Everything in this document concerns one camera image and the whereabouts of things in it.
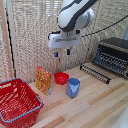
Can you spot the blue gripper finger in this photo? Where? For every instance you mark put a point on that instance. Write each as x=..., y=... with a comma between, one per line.
x=56, y=54
x=68, y=52

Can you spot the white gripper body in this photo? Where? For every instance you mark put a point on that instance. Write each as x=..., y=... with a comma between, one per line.
x=64, y=40

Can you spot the red bowl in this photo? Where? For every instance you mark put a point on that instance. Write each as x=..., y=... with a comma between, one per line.
x=61, y=78

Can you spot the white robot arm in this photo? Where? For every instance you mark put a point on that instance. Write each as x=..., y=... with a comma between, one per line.
x=75, y=15

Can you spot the red shopping basket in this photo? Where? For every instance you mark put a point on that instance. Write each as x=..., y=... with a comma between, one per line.
x=16, y=103

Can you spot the colourful snack box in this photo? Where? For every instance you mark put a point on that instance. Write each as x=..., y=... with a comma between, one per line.
x=43, y=81

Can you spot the bamboo blind screen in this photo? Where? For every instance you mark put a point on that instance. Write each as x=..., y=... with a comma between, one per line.
x=33, y=30

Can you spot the blue cup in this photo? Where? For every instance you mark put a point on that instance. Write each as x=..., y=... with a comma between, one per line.
x=73, y=87

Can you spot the black toaster oven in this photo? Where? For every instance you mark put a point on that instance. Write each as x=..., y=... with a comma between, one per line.
x=113, y=55

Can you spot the wooden post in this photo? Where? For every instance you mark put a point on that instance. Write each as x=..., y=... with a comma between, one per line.
x=6, y=36

